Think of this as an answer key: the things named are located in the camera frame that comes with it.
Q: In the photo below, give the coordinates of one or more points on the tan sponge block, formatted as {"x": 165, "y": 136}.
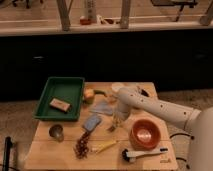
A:
{"x": 59, "y": 104}

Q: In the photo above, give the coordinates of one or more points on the dark brown bowl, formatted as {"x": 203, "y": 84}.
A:
{"x": 143, "y": 92}

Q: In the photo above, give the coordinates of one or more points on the green plastic tray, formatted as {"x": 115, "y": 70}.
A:
{"x": 66, "y": 89}

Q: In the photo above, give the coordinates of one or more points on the orange plastic bowl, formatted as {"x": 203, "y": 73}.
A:
{"x": 144, "y": 135}

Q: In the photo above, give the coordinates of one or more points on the red object on shelf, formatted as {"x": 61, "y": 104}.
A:
{"x": 84, "y": 21}

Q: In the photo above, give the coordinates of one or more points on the white handled black brush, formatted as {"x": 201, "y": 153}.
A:
{"x": 130, "y": 156}

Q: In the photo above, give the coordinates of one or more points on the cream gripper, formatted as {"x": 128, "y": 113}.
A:
{"x": 119, "y": 118}

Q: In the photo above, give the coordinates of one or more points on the yellow pencil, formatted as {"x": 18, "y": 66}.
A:
{"x": 99, "y": 148}

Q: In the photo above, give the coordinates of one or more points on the white plastic cup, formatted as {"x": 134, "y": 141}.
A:
{"x": 116, "y": 86}

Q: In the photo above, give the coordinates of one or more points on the small metal cup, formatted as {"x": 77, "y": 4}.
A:
{"x": 56, "y": 132}

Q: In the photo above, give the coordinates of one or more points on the grey folded cloth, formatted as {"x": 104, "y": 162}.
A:
{"x": 102, "y": 107}

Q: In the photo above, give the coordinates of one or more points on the black stand post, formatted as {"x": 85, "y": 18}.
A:
{"x": 6, "y": 156}

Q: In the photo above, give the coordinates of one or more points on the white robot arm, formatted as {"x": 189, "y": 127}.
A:
{"x": 198, "y": 123}

